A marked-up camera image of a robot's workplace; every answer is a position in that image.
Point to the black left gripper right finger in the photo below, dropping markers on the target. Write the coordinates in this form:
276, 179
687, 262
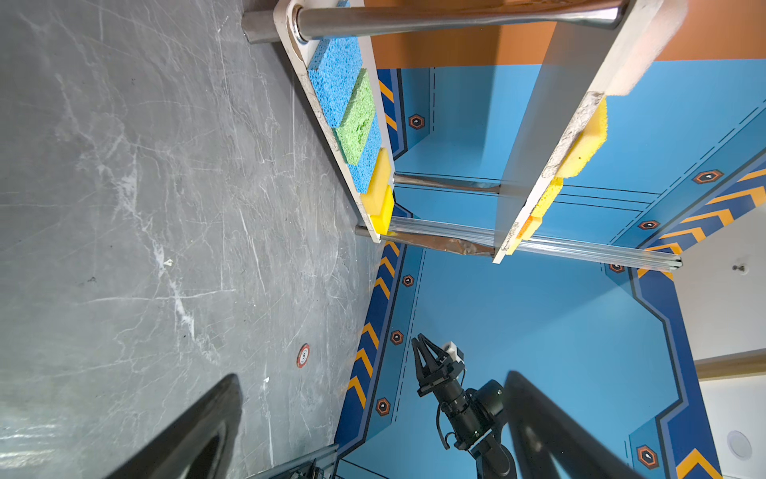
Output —
548, 442

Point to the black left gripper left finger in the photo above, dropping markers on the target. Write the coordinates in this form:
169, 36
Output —
199, 444

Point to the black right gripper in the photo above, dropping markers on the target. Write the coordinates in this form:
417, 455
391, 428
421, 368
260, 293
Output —
437, 376

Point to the small orange-yellow sponge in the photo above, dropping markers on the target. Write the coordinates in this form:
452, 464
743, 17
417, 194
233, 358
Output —
373, 199

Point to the green cellulose sponge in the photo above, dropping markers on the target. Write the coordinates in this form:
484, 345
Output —
355, 127

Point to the yellow foam sponge front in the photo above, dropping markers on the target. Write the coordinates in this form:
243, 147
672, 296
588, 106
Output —
592, 138

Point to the blue cellulose sponge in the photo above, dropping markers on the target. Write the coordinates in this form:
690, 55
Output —
362, 172
333, 72

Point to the yellow cellulose sponge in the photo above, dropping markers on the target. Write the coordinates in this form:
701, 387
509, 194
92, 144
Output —
513, 245
548, 198

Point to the bright yellow foam sponge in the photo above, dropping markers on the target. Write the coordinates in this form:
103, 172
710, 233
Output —
385, 206

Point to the orange-yellow thick sponge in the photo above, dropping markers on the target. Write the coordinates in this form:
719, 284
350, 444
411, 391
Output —
529, 228

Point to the white foam sponge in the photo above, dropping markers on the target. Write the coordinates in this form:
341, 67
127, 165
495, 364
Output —
661, 29

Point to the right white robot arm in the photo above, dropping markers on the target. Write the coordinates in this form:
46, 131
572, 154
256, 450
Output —
477, 416

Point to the white two-tier metal shelf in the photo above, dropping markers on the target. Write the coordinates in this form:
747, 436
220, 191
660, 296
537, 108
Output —
591, 39

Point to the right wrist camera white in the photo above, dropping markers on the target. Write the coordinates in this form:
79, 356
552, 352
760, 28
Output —
453, 352

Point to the aluminium front rail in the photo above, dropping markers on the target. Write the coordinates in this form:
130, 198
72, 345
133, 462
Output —
317, 464

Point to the small red ring marker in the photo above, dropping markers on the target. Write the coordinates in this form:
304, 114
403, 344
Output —
303, 356

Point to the aluminium right corner post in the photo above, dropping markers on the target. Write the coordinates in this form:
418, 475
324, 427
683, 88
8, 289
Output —
464, 240

